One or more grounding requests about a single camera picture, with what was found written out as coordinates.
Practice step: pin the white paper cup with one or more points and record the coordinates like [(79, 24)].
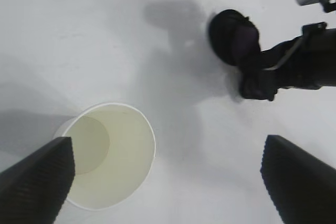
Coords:
[(123, 155)]

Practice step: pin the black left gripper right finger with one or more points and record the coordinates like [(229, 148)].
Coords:
[(302, 187)]

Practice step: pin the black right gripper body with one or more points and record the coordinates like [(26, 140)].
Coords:
[(325, 58)]

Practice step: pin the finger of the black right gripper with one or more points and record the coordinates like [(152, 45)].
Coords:
[(283, 53), (299, 74)]

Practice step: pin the black and purple cloth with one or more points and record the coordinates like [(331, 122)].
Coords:
[(231, 37)]

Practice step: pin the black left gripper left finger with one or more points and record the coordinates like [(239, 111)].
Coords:
[(34, 190)]

